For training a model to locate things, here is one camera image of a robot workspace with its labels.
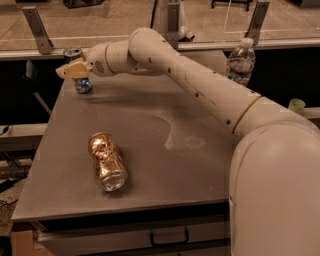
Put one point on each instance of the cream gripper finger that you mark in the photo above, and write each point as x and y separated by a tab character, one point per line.
76	69

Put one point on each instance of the blue silver redbull can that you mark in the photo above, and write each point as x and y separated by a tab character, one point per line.
82	85

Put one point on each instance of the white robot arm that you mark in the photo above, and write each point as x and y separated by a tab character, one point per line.
274	181

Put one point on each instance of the crushed gold can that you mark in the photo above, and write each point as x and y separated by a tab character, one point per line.
111	173

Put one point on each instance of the clear plastic water bottle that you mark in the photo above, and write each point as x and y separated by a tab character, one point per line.
241	62

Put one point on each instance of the grey table drawer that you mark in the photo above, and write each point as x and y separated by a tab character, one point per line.
210	239

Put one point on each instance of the left metal bracket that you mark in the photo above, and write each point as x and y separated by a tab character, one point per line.
44	45

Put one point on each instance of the metal bracket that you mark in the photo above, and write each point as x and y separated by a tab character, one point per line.
257	20
44	45
173	22

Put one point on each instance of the metal rail with glass panel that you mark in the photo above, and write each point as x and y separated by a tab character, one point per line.
17	55

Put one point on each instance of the middle metal bracket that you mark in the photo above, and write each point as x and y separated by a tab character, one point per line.
173	22

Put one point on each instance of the right metal bracket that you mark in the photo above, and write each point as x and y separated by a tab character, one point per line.
257	20

